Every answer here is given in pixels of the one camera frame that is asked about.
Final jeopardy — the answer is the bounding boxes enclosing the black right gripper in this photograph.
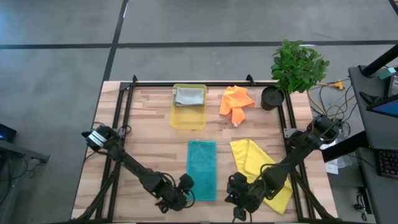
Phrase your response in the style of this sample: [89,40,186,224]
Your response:
[226,180,265,223]

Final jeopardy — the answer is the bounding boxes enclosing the teal microfiber towel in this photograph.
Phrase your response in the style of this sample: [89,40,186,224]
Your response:
[186,139,218,202]

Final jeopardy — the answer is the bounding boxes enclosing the grey microfiber towel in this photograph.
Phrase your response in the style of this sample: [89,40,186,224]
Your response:
[174,86,205,107]

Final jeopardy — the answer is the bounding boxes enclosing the orange microfiber towel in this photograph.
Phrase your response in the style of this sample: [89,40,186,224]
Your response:
[218,85,255,128]

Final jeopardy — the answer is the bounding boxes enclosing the yellow microfiber towel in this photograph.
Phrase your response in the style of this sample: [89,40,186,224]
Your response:
[229,138,294,215]

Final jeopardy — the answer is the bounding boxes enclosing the yellow translucent plastic bin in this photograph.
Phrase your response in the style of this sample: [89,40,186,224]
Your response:
[169,83,208,130]

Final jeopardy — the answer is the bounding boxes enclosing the white paper sheets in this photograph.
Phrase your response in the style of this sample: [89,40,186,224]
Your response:
[319,138,340,175]

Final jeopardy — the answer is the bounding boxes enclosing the black keyboard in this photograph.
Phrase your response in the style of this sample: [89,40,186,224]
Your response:
[376,149,398,179]

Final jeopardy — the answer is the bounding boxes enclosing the dark grey side desk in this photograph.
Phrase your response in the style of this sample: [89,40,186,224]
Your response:
[0,139,50,164]

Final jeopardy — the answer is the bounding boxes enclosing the green plant in black pot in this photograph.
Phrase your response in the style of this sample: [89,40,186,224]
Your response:
[260,39,330,111]

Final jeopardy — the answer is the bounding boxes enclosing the dark device with blue light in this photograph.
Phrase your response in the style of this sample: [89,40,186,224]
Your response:
[0,123,17,144]

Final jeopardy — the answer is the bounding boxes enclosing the laptop with blue screen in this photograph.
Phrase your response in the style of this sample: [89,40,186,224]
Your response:
[366,94,398,119]

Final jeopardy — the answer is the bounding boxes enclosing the small teal box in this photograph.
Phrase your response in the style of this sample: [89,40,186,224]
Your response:
[377,67,397,80]

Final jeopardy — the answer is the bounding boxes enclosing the black round pole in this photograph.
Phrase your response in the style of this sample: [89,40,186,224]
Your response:
[360,43,398,78]

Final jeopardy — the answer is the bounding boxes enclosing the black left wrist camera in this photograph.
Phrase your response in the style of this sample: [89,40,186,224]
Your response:
[179,173,195,190]

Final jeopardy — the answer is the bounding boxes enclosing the black aluminium table frame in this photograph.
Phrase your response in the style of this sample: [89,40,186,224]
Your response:
[71,74,340,223]

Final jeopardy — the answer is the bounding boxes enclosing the yellow power cable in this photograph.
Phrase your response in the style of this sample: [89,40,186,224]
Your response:
[307,79,356,110]

